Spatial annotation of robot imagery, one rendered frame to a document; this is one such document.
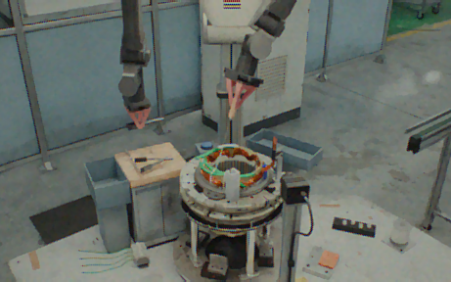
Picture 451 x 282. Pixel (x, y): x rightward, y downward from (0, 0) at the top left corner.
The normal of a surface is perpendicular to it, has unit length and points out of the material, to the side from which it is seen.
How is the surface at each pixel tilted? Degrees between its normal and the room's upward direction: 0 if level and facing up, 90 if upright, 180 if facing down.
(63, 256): 0
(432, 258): 0
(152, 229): 90
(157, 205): 90
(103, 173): 90
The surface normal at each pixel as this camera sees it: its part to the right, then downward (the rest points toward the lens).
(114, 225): 0.44, 0.44
